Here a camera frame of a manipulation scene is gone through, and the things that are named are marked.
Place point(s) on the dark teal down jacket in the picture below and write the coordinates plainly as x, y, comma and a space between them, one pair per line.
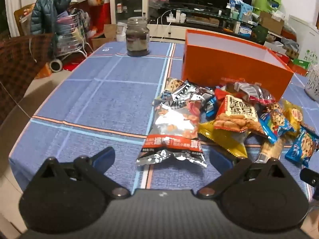
47, 10

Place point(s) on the red cabinet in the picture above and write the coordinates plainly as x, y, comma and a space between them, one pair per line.
98, 15

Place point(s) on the blue plaid tablecloth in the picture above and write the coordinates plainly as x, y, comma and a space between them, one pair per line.
99, 99

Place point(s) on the tape roll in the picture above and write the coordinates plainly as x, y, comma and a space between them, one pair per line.
51, 66

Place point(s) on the blue white milk carton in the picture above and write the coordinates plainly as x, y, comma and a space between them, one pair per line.
235, 2

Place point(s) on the brown checkered chair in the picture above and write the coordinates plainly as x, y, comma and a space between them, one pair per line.
20, 59

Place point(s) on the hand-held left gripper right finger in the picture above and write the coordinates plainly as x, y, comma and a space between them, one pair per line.
219, 158

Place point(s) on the blue white box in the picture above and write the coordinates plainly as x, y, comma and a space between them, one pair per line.
245, 31

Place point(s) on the clear biscuit roll packet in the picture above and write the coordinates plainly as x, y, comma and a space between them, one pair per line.
270, 149

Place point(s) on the small blue snack packet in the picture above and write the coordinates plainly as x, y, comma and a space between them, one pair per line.
210, 107

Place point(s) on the white chest appliance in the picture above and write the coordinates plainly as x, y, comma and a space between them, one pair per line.
304, 39

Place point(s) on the yellow red snack packet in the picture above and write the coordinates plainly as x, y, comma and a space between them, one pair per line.
295, 115

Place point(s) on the black silver snack packet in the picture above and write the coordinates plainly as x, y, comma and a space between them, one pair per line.
199, 95

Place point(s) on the glass jar with dark contents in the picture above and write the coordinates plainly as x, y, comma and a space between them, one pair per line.
137, 39

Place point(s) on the open cardboard box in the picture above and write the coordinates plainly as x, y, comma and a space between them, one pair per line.
99, 41

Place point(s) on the orange cardboard box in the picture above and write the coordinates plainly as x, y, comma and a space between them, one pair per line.
224, 62

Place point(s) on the white plastic tub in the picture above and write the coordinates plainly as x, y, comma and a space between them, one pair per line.
121, 32

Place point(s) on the orange bean snack packet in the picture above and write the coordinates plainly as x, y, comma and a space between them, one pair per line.
236, 114

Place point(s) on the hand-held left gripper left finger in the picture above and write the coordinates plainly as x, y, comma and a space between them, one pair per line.
104, 155

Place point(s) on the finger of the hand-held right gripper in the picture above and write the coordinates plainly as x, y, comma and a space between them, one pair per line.
310, 176

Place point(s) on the white patterned mug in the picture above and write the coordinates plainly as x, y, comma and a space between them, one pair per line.
313, 84

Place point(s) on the brown cardboard box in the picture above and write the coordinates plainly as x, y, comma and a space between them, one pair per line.
274, 25

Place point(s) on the white cookie packet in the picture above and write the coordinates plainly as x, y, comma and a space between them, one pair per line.
174, 84

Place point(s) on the white glass-door cabinet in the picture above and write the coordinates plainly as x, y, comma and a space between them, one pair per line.
112, 7

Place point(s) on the red white carton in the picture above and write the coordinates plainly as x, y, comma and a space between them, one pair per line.
274, 47

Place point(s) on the white curtain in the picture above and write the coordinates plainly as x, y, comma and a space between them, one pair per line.
13, 2

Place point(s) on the dark green bag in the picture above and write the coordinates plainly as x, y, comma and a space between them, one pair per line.
260, 33

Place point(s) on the wooden chair back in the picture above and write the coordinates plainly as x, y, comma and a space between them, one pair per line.
21, 17

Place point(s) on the white power strip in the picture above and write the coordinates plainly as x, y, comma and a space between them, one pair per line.
170, 18

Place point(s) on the blue cookie packet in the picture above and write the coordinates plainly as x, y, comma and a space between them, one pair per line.
302, 145
276, 122

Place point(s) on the clear brown cake packet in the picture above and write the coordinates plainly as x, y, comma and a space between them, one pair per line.
251, 90

